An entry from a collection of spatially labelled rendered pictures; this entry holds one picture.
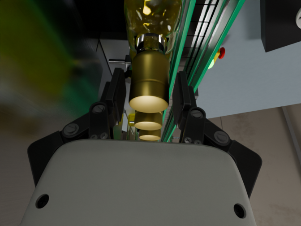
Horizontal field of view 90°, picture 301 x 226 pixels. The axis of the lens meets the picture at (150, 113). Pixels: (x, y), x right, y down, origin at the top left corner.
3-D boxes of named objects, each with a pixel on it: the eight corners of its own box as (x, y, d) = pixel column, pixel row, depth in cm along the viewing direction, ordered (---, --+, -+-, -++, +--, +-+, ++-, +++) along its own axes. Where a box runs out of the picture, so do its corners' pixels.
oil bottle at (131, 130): (128, 114, 90) (122, 160, 80) (137, 114, 89) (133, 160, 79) (130, 118, 95) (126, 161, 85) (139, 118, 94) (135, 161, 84)
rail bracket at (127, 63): (111, 32, 39) (103, 74, 34) (138, 32, 39) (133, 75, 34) (114, 44, 43) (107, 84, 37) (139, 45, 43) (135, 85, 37)
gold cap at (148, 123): (135, 86, 18) (131, 120, 16) (165, 88, 18) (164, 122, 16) (137, 100, 21) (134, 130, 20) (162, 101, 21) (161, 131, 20)
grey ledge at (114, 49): (104, 15, 44) (97, 43, 40) (134, 16, 44) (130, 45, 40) (133, 122, 132) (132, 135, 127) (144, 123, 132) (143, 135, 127)
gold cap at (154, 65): (130, 49, 13) (124, 94, 11) (172, 51, 13) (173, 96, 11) (133, 75, 16) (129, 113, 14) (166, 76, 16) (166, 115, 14)
